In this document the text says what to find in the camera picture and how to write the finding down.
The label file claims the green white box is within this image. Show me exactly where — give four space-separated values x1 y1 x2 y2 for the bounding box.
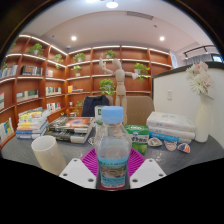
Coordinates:
124 124 150 155

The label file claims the white vase with flowers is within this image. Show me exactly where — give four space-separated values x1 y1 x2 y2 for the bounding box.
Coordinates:
185 61 215 144

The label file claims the colourful book stack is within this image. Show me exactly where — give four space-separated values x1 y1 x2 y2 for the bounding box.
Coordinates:
15 107 51 140

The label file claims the wooden artist mannequin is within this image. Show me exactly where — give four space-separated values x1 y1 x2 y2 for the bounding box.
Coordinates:
98 54 139 125

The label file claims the wooden shelf unit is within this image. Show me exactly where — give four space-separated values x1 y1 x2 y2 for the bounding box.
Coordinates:
0 33 174 149

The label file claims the dark book stack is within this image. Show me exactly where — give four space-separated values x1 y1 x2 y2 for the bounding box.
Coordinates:
44 116 96 144

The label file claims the white partition with dark top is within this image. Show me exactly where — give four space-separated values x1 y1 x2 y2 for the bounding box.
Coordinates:
151 61 224 149

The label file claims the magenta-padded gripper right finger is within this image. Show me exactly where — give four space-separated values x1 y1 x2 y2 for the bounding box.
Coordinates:
128 148 167 190

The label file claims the branched globe ceiling lamp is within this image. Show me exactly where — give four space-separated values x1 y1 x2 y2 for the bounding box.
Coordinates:
84 0 120 10

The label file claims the ceiling air vent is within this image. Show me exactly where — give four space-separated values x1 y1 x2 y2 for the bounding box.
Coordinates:
126 10 154 20

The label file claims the tall green white carton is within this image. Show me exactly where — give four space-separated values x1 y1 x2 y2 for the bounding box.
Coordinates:
94 105 105 126

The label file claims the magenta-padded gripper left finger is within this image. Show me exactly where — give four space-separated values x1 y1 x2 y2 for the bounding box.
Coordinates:
59 148 101 190

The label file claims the black ceiling track rail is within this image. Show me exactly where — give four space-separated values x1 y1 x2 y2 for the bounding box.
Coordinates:
183 44 216 58

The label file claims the flat round red coaster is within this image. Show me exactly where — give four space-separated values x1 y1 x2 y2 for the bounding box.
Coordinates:
99 183 128 192

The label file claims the white paper pack stack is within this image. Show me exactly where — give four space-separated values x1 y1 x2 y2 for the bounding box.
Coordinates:
146 111 197 144

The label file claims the clear blue-capped water bottle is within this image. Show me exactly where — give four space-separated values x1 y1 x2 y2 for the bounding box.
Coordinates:
94 105 133 192

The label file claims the window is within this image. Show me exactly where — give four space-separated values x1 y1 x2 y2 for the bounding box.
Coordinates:
211 54 224 63

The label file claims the white curtain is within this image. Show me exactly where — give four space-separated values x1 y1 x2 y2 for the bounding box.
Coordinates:
186 54 214 66

